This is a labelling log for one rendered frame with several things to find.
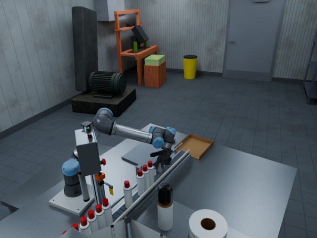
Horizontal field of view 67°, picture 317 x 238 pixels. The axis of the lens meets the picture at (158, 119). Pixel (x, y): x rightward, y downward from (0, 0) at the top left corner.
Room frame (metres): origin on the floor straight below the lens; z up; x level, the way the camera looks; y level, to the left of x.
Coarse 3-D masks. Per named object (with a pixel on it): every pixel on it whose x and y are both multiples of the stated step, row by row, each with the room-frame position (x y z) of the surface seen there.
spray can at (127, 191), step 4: (124, 184) 1.16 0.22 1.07; (128, 184) 1.16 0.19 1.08; (124, 188) 1.15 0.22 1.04; (128, 188) 1.15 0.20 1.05; (124, 192) 1.15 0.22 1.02; (128, 192) 1.14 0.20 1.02; (124, 196) 1.16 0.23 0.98; (128, 196) 1.14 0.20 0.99; (128, 200) 1.14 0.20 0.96; (132, 200) 1.16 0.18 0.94; (128, 204) 1.14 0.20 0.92
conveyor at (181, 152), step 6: (180, 156) 1.71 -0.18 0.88; (186, 156) 1.72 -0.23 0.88; (174, 162) 1.63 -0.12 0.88; (180, 162) 1.63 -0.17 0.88; (168, 168) 1.56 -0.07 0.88; (174, 168) 1.55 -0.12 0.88; (162, 174) 1.48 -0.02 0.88; (168, 174) 1.48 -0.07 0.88; (156, 180) 1.41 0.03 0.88; (162, 180) 1.41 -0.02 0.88; (156, 186) 1.35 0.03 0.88; (150, 192) 1.30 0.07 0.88; (144, 198) 1.24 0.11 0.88; (138, 204) 1.18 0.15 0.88; (120, 210) 1.14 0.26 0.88; (132, 210) 1.13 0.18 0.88; (114, 216) 1.09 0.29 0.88; (126, 216) 1.09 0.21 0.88
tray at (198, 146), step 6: (186, 138) 2.06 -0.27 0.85; (192, 138) 2.08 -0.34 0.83; (198, 138) 2.06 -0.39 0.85; (204, 138) 2.02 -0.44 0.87; (186, 144) 1.97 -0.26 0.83; (192, 144) 1.97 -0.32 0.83; (198, 144) 1.97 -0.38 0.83; (204, 144) 1.96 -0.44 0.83; (210, 144) 1.91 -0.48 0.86; (186, 150) 1.88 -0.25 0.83; (192, 150) 1.87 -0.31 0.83; (198, 150) 1.87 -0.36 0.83; (204, 150) 1.87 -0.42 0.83; (192, 156) 1.78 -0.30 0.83; (198, 156) 1.77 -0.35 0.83
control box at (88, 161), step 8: (80, 136) 1.06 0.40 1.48; (80, 144) 0.99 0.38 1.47; (88, 144) 1.00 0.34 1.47; (96, 144) 1.02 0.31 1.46; (80, 152) 0.98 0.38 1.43; (88, 152) 0.99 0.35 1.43; (96, 152) 1.01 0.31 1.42; (80, 160) 0.98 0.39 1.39; (88, 160) 0.99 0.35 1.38; (96, 160) 1.01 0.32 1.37; (80, 168) 0.98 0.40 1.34; (88, 168) 0.99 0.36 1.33; (96, 168) 1.00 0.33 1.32
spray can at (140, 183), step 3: (138, 171) 1.27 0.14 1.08; (141, 171) 1.27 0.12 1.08; (138, 174) 1.26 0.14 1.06; (141, 174) 1.26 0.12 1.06; (138, 177) 1.26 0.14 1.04; (141, 177) 1.26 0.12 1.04; (138, 180) 1.25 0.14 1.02; (141, 180) 1.25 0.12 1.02; (138, 183) 1.25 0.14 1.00; (141, 183) 1.25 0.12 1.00; (144, 183) 1.28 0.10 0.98; (138, 186) 1.26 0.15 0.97; (141, 186) 1.25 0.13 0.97; (144, 186) 1.27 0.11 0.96; (138, 189) 1.26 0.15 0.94; (141, 189) 1.25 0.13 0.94; (144, 189) 1.27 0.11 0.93; (138, 192) 1.26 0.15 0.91; (141, 192) 1.25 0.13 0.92
